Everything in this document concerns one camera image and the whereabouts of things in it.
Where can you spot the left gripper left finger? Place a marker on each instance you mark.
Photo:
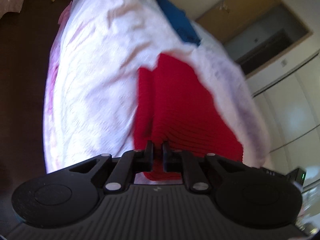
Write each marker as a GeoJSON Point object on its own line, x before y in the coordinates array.
{"type": "Point", "coordinates": [131, 163]}

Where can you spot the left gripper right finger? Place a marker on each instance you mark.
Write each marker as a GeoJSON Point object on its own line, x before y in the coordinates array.
{"type": "Point", "coordinates": [188, 166]}

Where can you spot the red knit sweater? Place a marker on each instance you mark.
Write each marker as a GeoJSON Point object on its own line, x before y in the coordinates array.
{"type": "Point", "coordinates": [173, 106]}

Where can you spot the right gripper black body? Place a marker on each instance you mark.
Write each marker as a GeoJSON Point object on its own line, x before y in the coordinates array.
{"type": "Point", "coordinates": [298, 175]}

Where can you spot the folded blue garment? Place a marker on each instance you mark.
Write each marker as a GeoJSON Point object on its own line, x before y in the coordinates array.
{"type": "Point", "coordinates": [179, 22]}

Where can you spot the white bed duvet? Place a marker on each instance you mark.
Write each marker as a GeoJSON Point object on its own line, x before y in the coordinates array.
{"type": "Point", "coordinates": [91, 90]}

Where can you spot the wooden door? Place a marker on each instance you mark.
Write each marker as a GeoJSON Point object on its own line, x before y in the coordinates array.
{"type": "Point", "coordinates": [255, 33]}

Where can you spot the wall switch by door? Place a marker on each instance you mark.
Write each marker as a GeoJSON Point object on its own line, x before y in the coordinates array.
{"type": "Point", "coordinates": [283, 63]}

